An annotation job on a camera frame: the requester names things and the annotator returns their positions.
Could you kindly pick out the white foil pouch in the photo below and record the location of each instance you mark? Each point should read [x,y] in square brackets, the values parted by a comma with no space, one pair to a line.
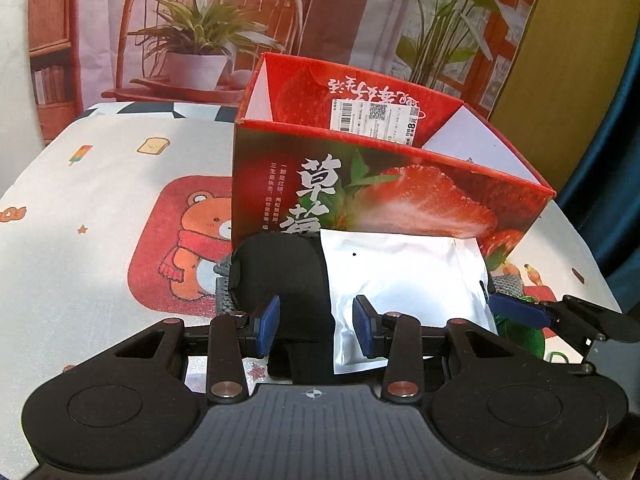
[410,270]

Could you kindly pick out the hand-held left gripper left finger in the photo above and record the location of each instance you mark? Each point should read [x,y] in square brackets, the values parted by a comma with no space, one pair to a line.
[265,327]

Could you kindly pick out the black fabric pad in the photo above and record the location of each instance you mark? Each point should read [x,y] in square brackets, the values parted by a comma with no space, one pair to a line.
[285,270]

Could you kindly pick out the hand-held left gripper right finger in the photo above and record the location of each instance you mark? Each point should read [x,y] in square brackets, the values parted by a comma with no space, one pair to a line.
[363,329]

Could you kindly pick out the red strawberry print box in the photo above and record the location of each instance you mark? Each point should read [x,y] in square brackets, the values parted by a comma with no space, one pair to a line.
[430,195]

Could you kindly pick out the room scene wall backdrop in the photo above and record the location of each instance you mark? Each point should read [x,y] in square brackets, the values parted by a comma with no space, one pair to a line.
[200,20]

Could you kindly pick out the green felt leaf ornament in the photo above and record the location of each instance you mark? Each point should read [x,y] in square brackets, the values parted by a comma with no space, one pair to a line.
[520,338]

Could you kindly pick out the blue curtain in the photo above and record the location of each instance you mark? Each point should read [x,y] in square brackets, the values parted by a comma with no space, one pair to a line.
[607,170]

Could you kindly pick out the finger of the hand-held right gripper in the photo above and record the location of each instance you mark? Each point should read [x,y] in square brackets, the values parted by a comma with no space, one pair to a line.
[520,311]

